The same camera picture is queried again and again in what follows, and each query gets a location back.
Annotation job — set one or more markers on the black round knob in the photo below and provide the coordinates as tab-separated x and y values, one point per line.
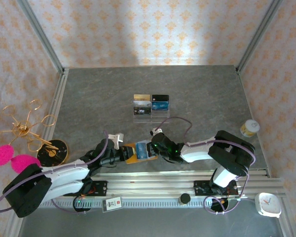
185	198

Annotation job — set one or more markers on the black gold round base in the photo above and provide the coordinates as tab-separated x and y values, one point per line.
51	155

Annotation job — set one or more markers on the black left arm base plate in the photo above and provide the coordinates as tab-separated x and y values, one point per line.
101	188

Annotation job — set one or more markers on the aluminium mounting rail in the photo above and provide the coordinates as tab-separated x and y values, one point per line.
150	184

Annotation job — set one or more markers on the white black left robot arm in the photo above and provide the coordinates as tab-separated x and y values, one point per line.
66	170

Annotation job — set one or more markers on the orange leather card holder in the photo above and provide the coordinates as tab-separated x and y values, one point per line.
130	161

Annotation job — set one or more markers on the black card gold pattern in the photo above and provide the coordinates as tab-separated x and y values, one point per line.
141	111

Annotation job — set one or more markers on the pink fuzzy ball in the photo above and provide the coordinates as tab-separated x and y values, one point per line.
2	155
24	161

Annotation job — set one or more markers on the small yellow-labelled jar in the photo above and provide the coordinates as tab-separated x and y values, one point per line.
249	128

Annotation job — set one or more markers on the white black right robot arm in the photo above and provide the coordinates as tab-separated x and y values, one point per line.
199	150

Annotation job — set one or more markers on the white square clock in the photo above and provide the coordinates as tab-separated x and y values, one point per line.
268	205

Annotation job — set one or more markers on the blue vip card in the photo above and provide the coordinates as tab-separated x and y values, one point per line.
141	150
160	105

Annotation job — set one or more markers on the clear acrylic card stand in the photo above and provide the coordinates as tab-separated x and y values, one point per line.
160	117

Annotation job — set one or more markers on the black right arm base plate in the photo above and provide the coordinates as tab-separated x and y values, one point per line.
199	187

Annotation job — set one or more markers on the grey aluminium corner post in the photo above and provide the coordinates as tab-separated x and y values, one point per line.
259	37
43	37

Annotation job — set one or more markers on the black round grommet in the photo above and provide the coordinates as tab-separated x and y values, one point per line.
80	209
215	205

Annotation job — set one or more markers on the aluminium side rail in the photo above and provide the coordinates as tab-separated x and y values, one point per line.
59	98

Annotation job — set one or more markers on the black card gold vip print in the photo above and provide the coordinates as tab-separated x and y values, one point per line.
160	97

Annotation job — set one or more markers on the white number tag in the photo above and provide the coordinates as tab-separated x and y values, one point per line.
112	204

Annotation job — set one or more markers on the white silver card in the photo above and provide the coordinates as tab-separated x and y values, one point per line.
141	102

